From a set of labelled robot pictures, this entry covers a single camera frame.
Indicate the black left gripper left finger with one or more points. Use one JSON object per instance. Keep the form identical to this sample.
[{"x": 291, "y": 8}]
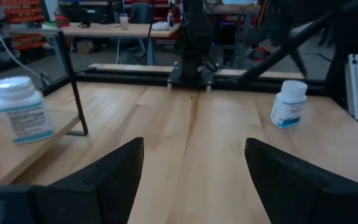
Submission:
[{"x": 110, "y": 193}]

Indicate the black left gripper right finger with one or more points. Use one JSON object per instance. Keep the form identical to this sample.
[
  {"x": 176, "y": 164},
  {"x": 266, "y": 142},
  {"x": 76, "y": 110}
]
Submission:
[{"x": 291, "y": 193}]

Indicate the white medicine bottle blue label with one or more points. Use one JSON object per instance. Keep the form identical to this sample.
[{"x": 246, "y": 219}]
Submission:
[
  {"x": 287, "y": 109},
  {"x": 23, "y": 115}
]

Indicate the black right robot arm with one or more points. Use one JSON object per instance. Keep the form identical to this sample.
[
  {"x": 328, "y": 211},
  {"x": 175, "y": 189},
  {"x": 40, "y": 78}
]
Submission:
[{"x": 194, "y": 37}]

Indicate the wooden shelf board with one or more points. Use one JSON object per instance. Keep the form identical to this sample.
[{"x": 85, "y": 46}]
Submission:
[{"x": 26, "y": 155}]

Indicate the black metal shelf leg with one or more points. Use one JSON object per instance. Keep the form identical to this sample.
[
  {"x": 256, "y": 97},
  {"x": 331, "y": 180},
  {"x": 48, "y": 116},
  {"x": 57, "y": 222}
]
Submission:
[{"x": 75, "y": 93}]

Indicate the cardboard box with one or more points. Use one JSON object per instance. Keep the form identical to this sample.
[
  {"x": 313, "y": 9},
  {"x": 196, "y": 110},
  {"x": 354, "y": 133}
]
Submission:
[{"x": 85, "y": 46}]

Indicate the wooden workbench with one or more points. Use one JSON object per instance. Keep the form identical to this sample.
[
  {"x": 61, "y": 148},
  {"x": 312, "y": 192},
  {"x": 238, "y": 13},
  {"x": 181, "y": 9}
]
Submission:
[{"x": 104, "y": 30}]

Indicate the clear plastic cup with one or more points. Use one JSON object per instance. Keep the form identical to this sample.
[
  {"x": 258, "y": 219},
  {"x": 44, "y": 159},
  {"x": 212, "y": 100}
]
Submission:
[{"x": 123, "y": 22}]

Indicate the white rounded object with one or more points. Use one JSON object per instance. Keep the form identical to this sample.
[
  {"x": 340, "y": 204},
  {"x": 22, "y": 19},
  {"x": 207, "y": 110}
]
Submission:
[{"x": 160, "y": 26}]

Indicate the dark office chair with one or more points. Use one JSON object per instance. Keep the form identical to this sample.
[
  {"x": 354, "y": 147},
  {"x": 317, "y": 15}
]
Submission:
[{"x": 141, "y": 14}]

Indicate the small spray bottle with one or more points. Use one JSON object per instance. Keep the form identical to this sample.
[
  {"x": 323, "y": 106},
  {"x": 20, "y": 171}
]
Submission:
[{"x": 170, "y": 19}]

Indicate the rack with red storage bins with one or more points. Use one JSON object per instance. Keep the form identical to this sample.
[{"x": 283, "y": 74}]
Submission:
[{"x": 20, "y": 14}]

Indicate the black aluminium table frame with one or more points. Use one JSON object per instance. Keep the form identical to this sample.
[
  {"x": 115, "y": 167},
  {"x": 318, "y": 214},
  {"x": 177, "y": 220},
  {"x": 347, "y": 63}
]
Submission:
[{"x": 129, "y": 78}]

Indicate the silver aluminium bracket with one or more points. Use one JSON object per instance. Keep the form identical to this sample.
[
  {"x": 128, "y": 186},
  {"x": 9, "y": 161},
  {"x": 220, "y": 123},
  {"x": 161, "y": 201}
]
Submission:
[{"x": 354, "y": 90}]

